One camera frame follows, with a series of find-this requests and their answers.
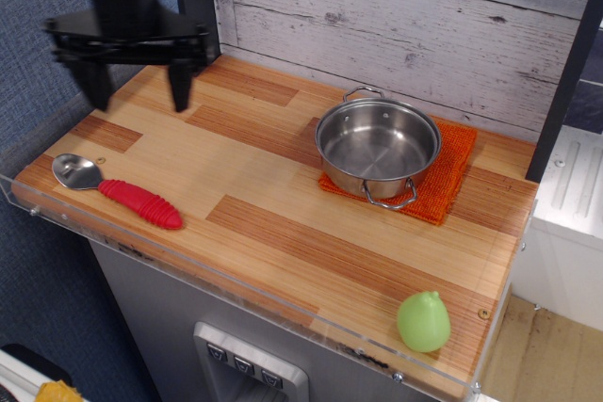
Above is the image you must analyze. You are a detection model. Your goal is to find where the yellow object at corner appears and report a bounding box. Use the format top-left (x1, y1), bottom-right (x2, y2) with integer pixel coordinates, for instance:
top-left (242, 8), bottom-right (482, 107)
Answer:
top-left (34, 380), bottom-right (85, 402)

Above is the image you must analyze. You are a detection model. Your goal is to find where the clear acrylic table guard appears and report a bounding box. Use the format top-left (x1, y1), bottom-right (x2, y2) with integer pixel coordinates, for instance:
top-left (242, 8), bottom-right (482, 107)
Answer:
top-left (0, 15), bottom-right (539, 398)

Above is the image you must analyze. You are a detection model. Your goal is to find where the dark grey right post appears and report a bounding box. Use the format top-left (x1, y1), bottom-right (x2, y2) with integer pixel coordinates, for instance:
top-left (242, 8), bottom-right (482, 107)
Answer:
top-left (525, 0), bottom-right (602, 183)

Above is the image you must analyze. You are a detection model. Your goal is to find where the silver metal pot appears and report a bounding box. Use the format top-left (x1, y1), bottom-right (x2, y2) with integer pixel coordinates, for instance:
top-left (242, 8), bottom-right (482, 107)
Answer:
top-left (315, 86), bottom-right (443, 211)

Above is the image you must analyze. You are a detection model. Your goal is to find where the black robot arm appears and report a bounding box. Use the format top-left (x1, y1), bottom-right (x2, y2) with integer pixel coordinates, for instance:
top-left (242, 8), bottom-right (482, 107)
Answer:
top-left (44, 0), bottom-right (209, 112)

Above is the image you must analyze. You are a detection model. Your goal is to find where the red handled metal spoon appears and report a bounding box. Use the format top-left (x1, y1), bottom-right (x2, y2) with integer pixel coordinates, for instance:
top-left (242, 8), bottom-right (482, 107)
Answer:
top-left (51, 153), bottom-right (184, 230)

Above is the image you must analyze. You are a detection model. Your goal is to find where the white ribbed side counter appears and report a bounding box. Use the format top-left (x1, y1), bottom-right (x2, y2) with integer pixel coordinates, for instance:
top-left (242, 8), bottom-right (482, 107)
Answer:
top-left (511, 126), bottom-right (602, 330)

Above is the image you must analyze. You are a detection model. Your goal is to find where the grey toy fridge cabinet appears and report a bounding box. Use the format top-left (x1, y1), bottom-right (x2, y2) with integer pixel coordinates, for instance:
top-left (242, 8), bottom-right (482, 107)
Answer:
top-left (91, 243), bottom-right (429, 401)

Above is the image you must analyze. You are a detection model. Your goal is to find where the silver dispenser button panel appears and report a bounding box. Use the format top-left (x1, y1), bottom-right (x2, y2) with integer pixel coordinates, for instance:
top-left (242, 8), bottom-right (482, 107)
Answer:
top-left (193, 322), bottom-right (310, 401)

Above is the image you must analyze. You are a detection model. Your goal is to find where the orange knitted cloth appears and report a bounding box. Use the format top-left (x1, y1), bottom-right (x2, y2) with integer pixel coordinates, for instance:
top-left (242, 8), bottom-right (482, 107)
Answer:
top-left (317, 120), bottom-right (478, 227)

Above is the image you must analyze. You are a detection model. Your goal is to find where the green plastic pear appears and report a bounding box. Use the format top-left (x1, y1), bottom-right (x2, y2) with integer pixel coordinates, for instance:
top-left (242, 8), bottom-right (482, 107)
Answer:
top-left (397, 291), bottom-right (451, 353)

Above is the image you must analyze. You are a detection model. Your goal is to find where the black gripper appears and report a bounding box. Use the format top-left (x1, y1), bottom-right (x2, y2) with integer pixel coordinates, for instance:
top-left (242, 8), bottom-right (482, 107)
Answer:
top-left (43, 0), bottom-right (210, 113)

